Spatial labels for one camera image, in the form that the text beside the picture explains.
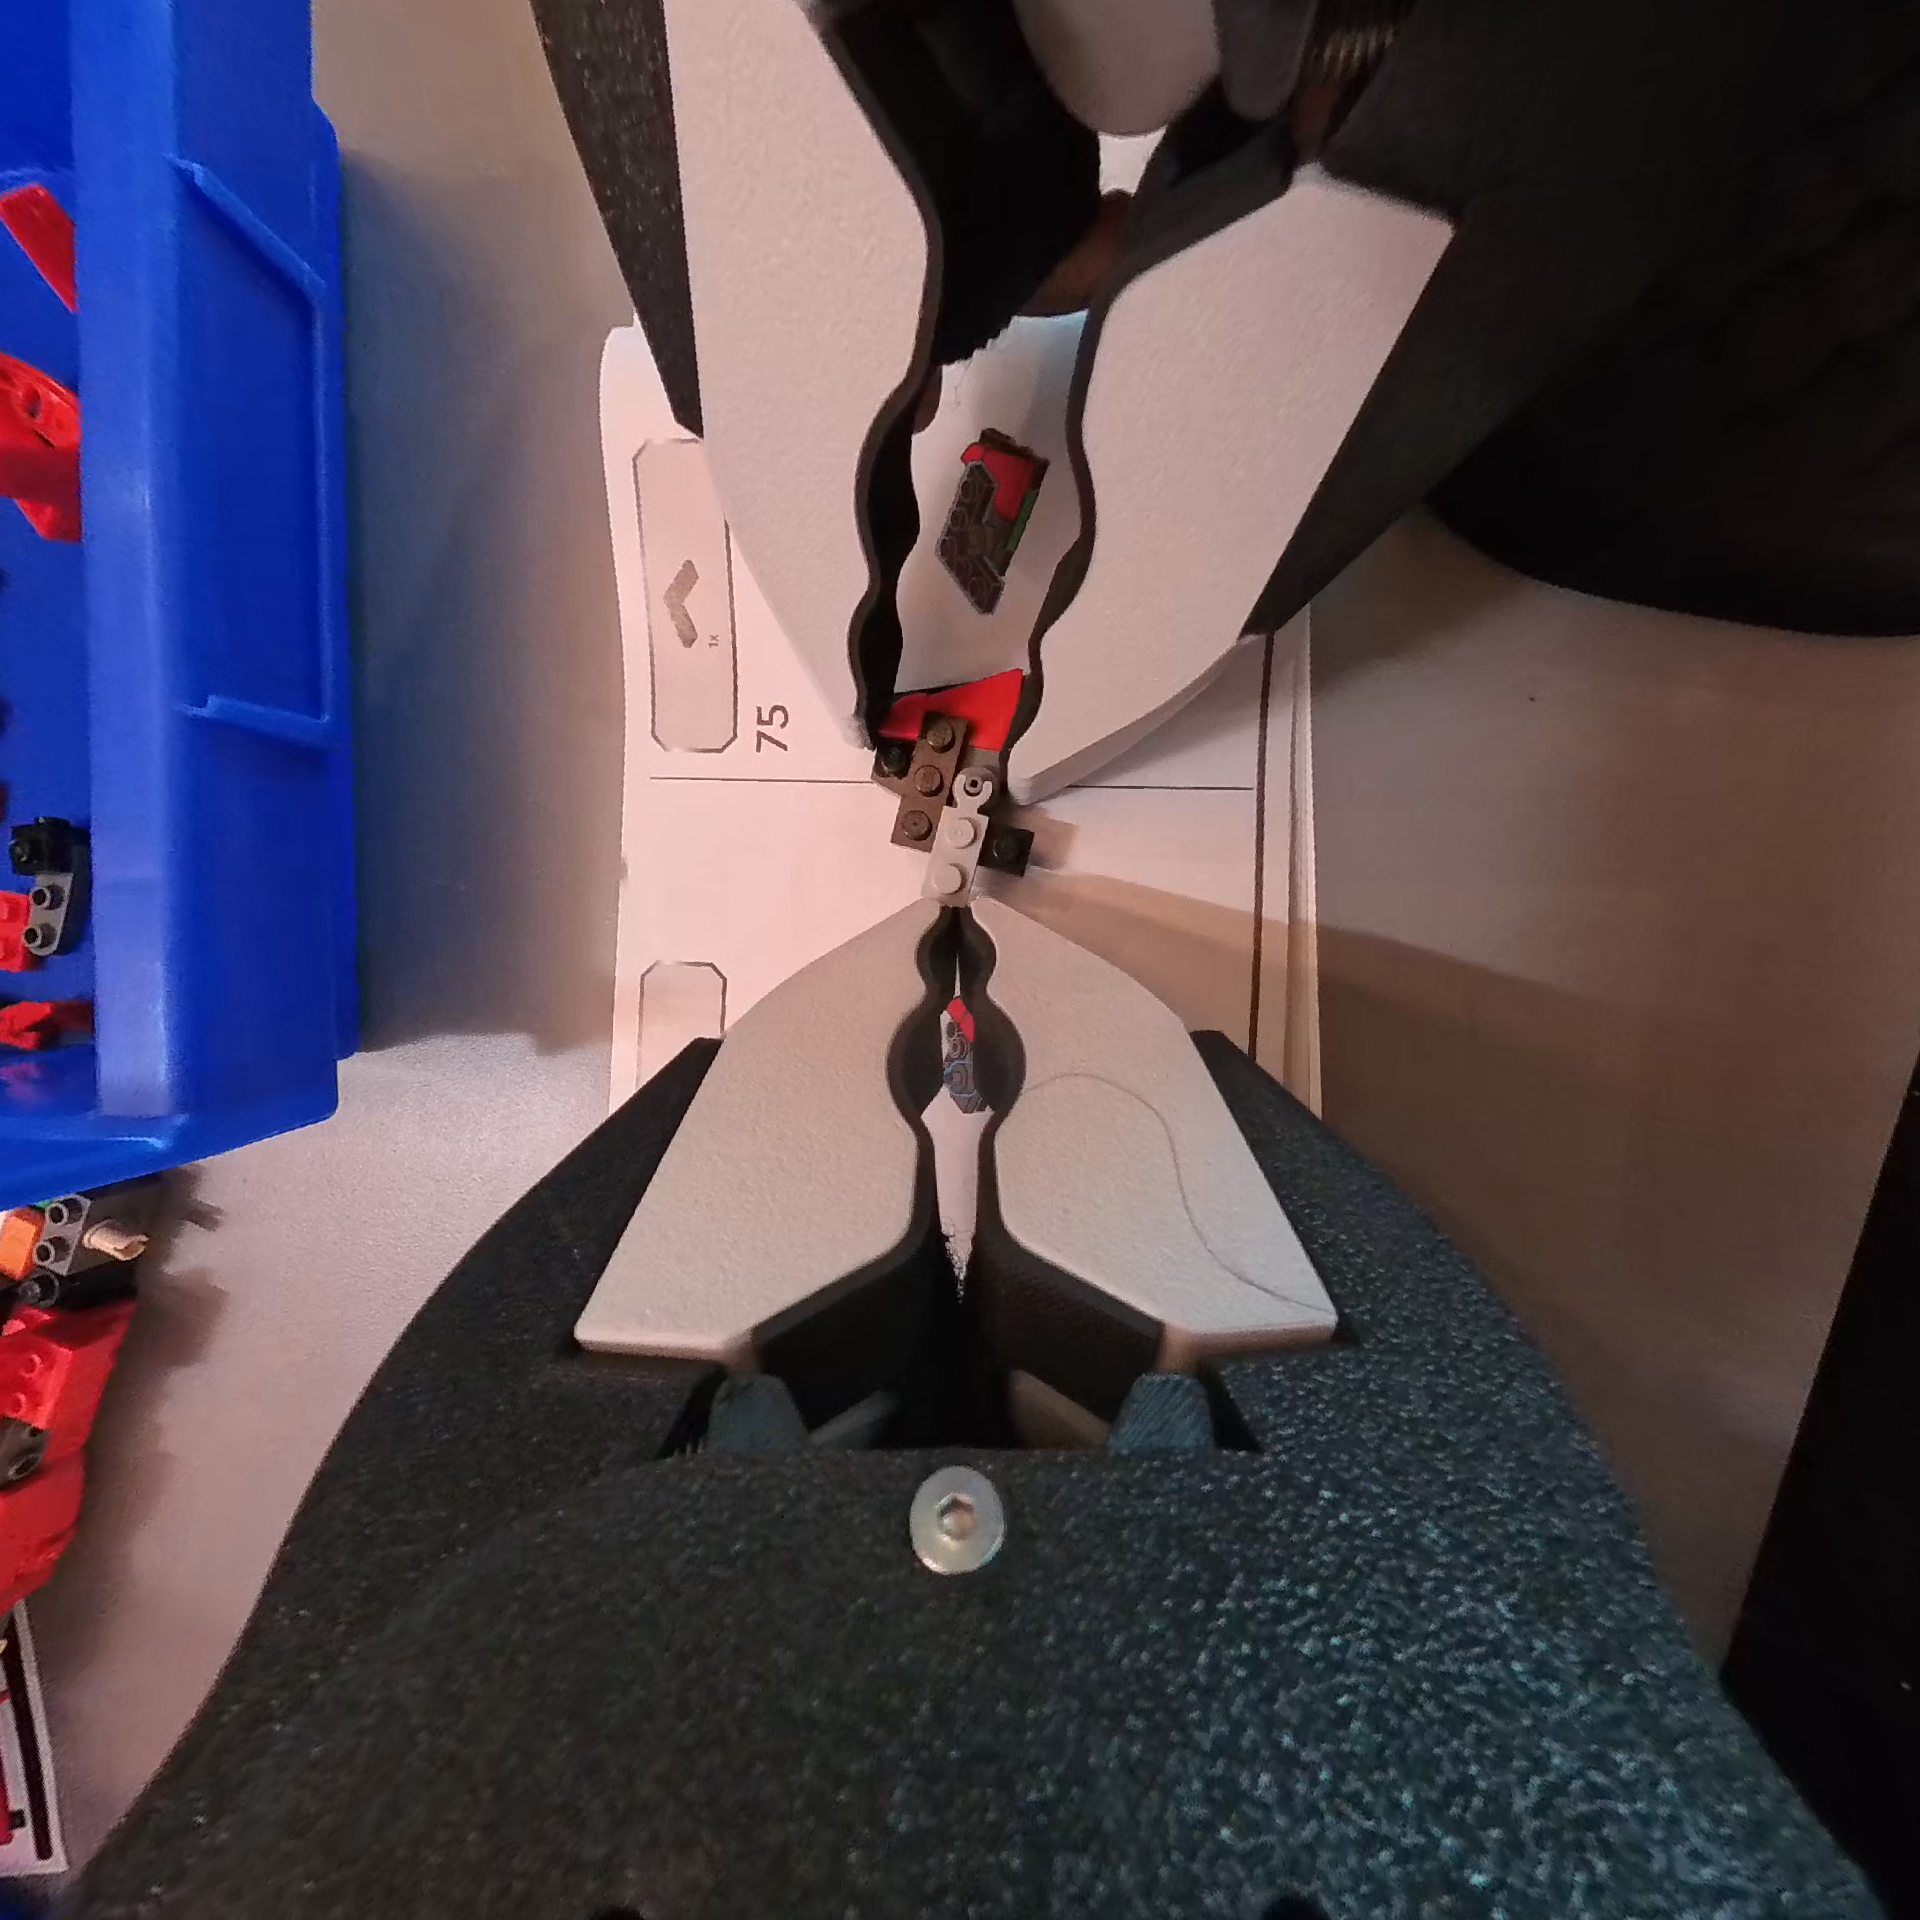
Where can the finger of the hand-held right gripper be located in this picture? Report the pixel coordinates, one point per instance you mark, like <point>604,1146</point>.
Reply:
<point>1215,451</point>
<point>796,299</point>

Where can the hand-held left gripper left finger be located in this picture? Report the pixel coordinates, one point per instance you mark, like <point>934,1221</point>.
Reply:
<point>765,1170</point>

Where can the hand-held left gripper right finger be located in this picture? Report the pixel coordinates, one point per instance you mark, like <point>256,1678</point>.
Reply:
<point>1142,1200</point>

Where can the red black grey brick assembly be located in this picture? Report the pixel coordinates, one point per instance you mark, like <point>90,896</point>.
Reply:
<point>922,819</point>

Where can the white instruction booklet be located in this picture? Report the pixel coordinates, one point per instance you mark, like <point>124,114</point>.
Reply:
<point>751,870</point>

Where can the blue plastic bin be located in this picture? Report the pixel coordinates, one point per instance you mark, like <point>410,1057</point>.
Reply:
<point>212,599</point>

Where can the pile of assorted toy bricks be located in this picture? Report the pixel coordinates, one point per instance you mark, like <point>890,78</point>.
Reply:
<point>61,1366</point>

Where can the heap of red toy bricks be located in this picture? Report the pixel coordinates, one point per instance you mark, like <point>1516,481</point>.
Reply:
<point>37,405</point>

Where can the person's black sparkly clothing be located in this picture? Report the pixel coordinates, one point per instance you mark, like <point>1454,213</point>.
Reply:
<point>1845,1499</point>

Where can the white red-printed paper sheet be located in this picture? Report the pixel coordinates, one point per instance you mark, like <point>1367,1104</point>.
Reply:
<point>31,1769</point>

